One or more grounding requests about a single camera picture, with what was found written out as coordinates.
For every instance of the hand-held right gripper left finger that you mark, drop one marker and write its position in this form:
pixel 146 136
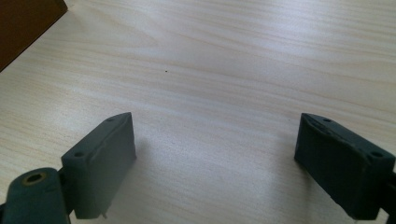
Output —
pixel 99 161

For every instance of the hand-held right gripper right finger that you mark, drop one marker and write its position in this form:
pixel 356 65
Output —
pixel 339 168

